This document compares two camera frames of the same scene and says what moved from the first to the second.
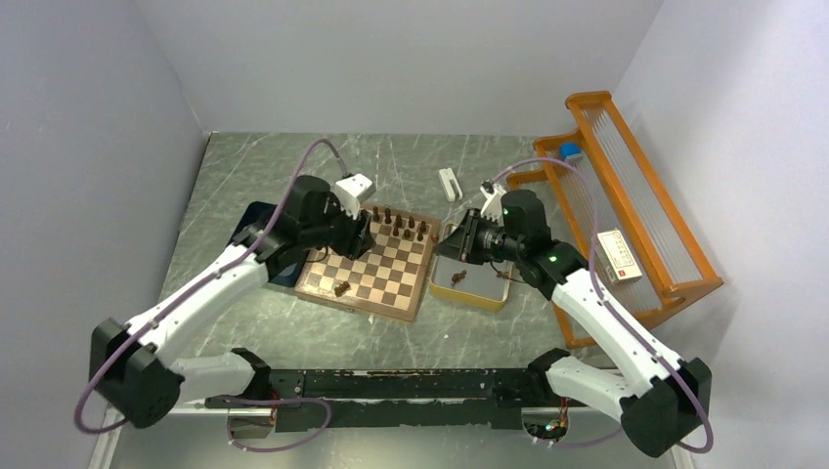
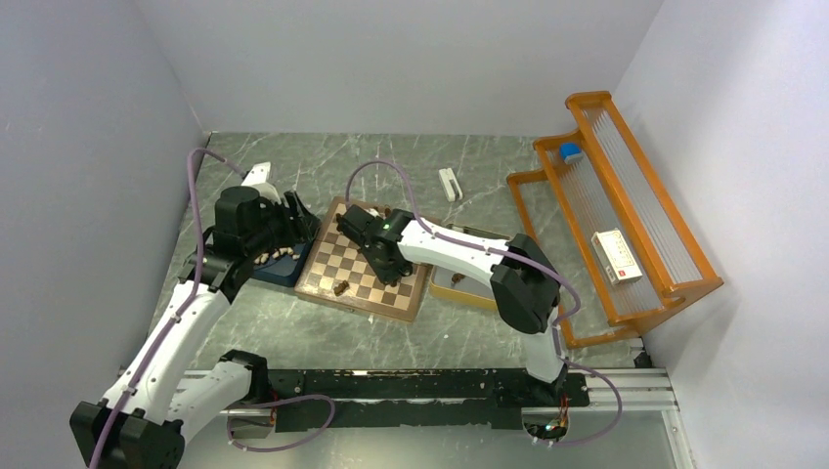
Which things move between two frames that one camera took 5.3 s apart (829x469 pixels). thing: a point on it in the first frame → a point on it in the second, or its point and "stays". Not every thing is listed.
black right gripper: (460, 244) → (388, 276)
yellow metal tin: (480, 284) stays
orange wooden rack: (609, 205) stays
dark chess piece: (339, 291) stays
